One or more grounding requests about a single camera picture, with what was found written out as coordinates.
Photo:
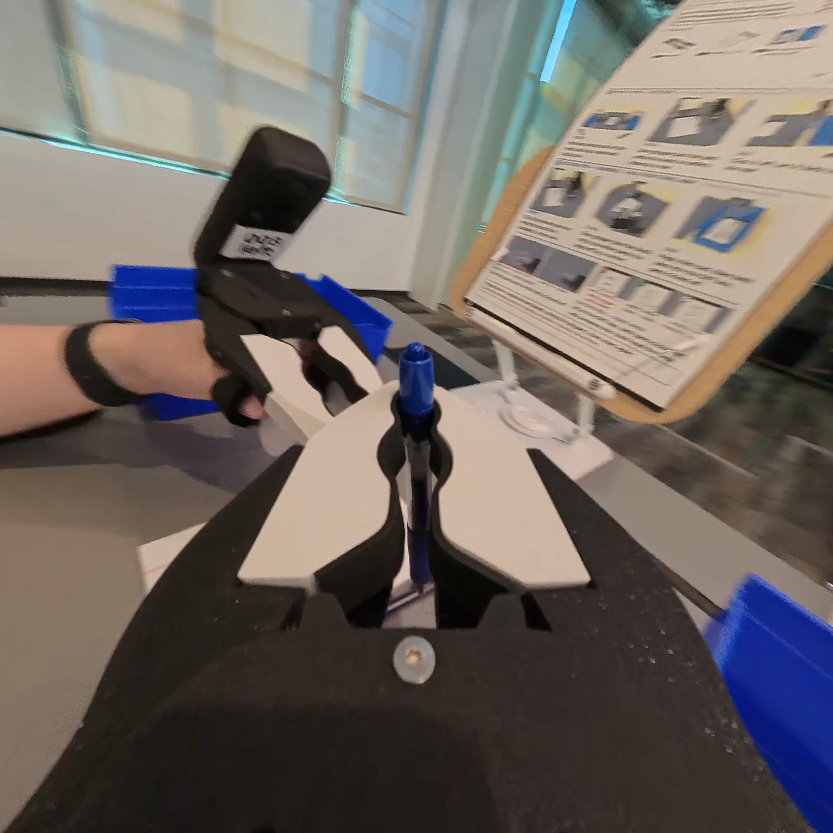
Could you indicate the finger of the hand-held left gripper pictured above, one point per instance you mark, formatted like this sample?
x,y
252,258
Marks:
x,y
280,384
351,361

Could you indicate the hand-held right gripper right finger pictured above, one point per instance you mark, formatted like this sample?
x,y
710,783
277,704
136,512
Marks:
x,y
507,514

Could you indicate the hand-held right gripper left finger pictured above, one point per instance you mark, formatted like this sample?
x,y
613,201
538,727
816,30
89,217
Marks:
x,y
312,507

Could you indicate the blue gel pen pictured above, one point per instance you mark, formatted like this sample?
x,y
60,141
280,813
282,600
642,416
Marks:
x,y
416,390

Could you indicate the white lined notepad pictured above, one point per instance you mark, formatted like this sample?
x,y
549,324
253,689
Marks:
x,y
169,559

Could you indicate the person's left forearm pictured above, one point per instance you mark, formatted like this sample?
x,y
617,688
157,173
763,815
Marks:
x,y
32,384

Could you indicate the person's left hand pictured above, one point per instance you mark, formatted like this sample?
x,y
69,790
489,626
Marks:
x,y
162,358

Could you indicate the white board stand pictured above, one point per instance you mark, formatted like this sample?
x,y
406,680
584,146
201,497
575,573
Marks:
x,y
572,455

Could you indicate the blue plastic bin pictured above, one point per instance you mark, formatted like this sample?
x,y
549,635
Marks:
x,y
781,703
149,293

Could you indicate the black wristband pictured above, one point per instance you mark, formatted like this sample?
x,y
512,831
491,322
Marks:
x,y
75,371

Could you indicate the large window with blinds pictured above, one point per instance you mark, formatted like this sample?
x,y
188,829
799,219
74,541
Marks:
x,y
195,78

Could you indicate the printed instruction sheet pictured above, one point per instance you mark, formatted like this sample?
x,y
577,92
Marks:
x,y
651,195

